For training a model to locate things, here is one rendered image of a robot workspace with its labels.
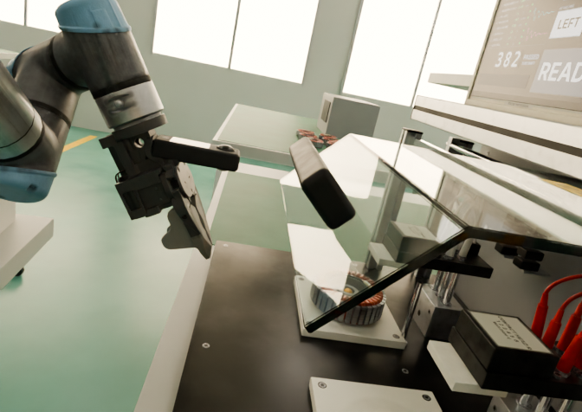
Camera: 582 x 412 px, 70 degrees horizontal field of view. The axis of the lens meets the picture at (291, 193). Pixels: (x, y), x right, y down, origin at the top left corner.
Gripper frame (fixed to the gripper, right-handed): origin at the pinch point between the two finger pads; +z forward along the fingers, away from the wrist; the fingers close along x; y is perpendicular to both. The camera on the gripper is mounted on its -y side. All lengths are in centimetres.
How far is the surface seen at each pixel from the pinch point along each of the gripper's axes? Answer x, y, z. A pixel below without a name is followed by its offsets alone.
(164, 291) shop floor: -125, 63, 61
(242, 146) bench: -133, 4, 9
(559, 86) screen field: 11.5, -45.6, -9.4
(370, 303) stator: 4.3, -19.5, 14.3
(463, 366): 24.9, -24.5, 9.8
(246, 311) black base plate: 3.3, -2.2, 9.7
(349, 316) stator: 5.6, -16.0, 14.4
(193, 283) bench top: -6.0, 6.5, 7.2
